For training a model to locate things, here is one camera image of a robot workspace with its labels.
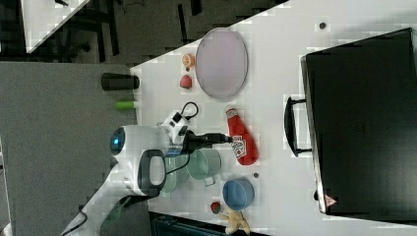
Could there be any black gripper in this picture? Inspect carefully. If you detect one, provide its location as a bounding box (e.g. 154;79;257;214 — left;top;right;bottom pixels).
183;131;233;154

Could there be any red ketchup bottle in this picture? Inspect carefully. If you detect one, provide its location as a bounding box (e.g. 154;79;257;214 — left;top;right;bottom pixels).
225;106;259;165

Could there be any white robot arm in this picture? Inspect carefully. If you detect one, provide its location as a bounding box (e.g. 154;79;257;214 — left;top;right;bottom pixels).
60;125;232;236

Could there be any green cup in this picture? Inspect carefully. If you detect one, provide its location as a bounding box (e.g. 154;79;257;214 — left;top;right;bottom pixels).
187;148;221;187

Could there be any blue cup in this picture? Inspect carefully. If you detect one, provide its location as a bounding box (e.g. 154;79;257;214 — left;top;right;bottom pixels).
222;178;255;211

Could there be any pink strawberry toy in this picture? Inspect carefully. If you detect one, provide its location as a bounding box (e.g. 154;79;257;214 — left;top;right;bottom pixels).
180;75;193;89

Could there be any red strawberry toy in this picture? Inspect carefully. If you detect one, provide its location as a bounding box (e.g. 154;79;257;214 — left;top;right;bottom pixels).
210;202;221;214

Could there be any grey round plate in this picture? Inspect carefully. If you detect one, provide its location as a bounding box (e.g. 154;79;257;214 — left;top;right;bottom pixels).
195;28;248;100

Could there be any beige plush toy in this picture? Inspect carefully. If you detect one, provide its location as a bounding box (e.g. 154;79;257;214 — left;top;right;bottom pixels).
220;209;251;236

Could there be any orange slice toy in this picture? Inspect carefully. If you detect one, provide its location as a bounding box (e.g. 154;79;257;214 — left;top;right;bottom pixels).
182;53;196;69

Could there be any green marker object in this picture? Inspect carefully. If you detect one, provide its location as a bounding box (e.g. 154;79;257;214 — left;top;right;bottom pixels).
115;101;139;110

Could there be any black cylinder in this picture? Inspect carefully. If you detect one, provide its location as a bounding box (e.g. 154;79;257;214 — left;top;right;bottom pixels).
101;73;140;91

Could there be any black toaster oven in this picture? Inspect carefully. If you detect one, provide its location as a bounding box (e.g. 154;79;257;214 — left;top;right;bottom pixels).
300;28;417;225

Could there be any black camera cable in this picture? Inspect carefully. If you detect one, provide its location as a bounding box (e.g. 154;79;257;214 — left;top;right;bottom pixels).
180;100;200;121

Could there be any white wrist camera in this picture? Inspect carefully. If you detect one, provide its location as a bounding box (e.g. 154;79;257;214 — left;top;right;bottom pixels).
161;111;190;145

